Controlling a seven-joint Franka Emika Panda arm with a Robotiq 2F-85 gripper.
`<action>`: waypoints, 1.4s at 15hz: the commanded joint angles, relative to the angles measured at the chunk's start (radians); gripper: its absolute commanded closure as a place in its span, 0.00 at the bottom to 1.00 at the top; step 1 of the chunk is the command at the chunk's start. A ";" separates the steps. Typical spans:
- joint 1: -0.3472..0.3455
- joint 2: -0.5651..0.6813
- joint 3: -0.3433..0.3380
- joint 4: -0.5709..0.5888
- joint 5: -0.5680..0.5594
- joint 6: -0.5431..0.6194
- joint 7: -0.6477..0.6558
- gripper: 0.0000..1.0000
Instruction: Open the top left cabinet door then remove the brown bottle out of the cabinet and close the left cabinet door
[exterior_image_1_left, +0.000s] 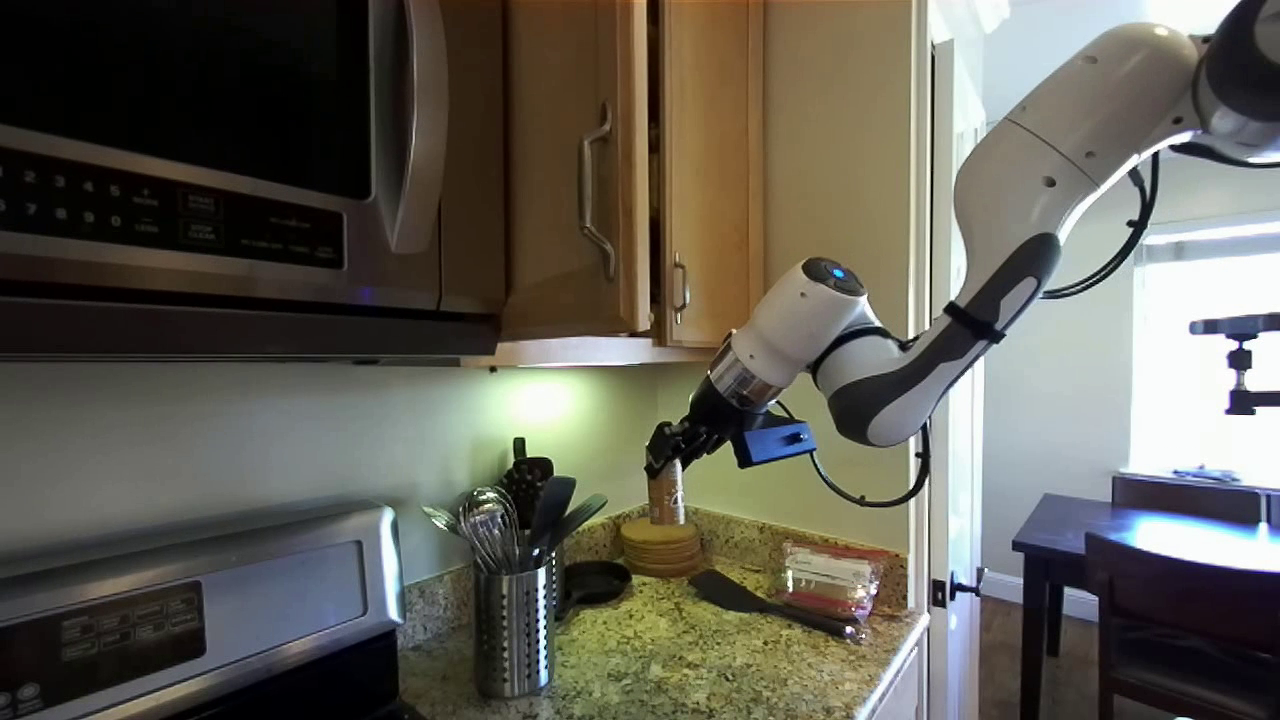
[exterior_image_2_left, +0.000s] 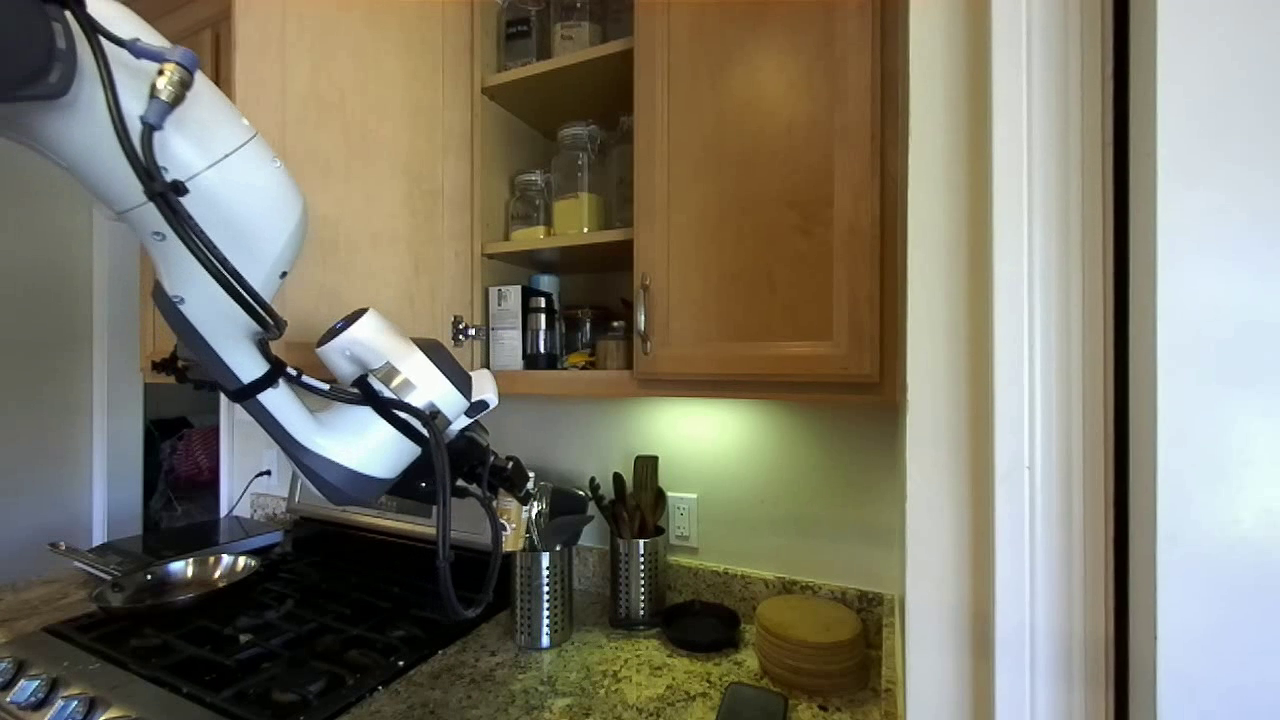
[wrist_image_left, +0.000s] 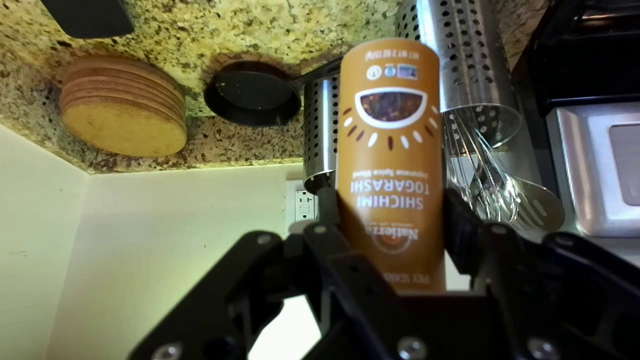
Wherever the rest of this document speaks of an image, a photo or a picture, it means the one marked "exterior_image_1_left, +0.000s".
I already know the black nylon turner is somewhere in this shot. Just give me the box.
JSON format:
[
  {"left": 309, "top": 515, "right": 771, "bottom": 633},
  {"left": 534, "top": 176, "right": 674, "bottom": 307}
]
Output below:
[{"left": 528, "top": 471, "right": 579, "bottom": 563}]

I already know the small black round dish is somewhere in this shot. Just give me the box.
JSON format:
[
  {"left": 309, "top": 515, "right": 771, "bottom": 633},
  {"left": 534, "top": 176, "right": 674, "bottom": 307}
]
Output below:
[{"left": 556, "top": 557, "right": 637, "bottom": 621}]

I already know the steel whisk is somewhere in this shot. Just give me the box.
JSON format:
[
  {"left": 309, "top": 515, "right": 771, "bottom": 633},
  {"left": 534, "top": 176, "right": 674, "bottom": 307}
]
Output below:
[{"left": 422, "top": 485, "right": 528, "bottom": 575}]

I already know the dark wooden dining table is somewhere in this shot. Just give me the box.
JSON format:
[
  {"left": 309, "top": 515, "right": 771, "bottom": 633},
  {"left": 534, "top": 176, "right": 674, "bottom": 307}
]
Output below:
[{"left": 1008, "top": 488, "right": 1280, "bottom": 720}]

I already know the perforated steel utensil holder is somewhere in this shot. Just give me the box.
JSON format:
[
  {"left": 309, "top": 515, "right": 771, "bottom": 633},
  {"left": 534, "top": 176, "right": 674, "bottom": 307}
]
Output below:
[
  {"left": 473, "top": 557, "right": 556, "bottom": 703},
  {"left": 540, "top": 545, "right": 568, "bottom": 621}
]

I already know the black camera stand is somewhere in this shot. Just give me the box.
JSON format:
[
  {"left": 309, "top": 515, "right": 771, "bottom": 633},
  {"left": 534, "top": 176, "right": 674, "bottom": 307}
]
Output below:
[{"left": 1186, "top": 307, "right": 1280, "bottom": 420}]

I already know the dark wooden chair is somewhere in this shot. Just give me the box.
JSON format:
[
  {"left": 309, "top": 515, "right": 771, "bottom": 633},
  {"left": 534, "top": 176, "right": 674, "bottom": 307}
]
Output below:
[
  {"left": 1080, "top": 530, "right": 1280, "bottom": 720},
  {"left": 1108, "top": 469, "right": 1268, "bottom": 530}
]

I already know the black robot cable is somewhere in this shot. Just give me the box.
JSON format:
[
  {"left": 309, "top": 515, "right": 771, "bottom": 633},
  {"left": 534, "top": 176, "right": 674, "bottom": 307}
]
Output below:
[{"left": 767, "top": 149, "right": 1170, "bottom": 515}]

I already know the wooden cabinet door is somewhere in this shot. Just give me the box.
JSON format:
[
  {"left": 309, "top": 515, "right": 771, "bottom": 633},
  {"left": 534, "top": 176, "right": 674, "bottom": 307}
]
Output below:
[
  {"left": 501, "top": 0, "right": 659, "bottom": 342},
  {"left": 659, "top": 0, "right": 771, "bottom": 362}
]

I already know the wooden wall cabinet frame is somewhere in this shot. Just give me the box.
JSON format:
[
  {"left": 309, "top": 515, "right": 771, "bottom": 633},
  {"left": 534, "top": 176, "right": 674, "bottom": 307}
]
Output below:
[{"left": 458, "top": 0, "right": 925, "bottom": 376}]

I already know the white door frame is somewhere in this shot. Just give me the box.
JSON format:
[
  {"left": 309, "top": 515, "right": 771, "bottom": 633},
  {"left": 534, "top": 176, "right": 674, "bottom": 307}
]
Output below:
[{"left": 905, "top": 0, "right": 993, "bottom": 720}]

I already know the black kitchen utensil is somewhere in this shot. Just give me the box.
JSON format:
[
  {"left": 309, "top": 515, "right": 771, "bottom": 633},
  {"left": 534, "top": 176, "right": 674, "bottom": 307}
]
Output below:
[{"left": 551, "top": 493, "right": 612, "bottom": 557}]

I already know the black spatula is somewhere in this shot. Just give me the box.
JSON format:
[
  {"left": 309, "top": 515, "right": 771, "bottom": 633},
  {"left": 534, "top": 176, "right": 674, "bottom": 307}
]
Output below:
[{"left": 684, "top": 568, "right": 859, "bottom": 645}]

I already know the stainless steel microwave oven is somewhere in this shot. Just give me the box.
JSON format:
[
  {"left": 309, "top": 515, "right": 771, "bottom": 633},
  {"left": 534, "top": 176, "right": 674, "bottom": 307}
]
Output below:
[{"left": 0, "top": 0, "right": 510, "bottom": 370}]

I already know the clear plastic bag red print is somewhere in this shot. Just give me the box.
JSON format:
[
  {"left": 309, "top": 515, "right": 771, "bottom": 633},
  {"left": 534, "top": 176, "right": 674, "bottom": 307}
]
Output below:
[{"left": 777, "top": 538, "right": 892, "bottom": 629}]

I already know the white base cabinet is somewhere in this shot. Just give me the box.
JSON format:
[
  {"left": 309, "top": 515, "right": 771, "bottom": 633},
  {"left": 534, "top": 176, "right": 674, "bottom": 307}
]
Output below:
[{"left": 853, "top": 617, "right": 937, "bottom": 720}]

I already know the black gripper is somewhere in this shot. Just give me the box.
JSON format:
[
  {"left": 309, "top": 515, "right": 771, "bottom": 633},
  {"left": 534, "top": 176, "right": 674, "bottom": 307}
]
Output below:
[{"left": 642, "top": 376, "right": 754, "bottom": 480}]

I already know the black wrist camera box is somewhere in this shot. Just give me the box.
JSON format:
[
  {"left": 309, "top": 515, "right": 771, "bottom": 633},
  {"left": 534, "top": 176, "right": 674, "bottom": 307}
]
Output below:
[{"left": 727, "top": 408, "right": 822, "bottom": 471}]

